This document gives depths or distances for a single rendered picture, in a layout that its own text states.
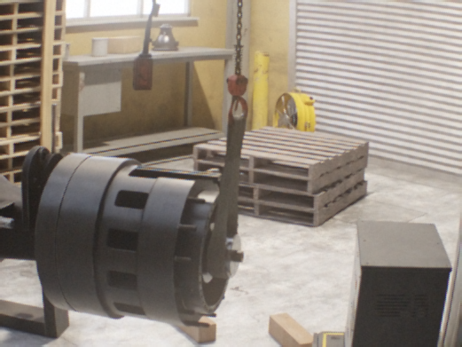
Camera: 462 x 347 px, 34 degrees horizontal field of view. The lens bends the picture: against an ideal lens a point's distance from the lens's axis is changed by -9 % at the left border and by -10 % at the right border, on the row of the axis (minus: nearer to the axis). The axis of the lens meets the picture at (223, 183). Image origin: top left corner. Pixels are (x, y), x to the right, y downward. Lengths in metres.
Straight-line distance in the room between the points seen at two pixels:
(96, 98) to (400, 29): 3.14
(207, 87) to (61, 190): 6.69
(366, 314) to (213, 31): 6.79
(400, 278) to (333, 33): 6.13
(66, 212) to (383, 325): 1.13
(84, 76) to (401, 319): 4.98
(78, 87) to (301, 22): 2.90
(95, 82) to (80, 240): 4.82
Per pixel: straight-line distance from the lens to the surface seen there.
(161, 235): 2.46
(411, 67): 8.12
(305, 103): 7.91
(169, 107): 8.85
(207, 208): 2.53
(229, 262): 2.60
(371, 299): 2.70
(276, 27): 9.16
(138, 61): 2.49
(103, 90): 7.36
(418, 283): 2.70
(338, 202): 6.44
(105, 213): 2.54
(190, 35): 8.95
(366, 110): 8.45
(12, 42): 5.95
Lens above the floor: 1.69
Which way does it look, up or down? 13 degrees down
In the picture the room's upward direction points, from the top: 2 degrees clockwise
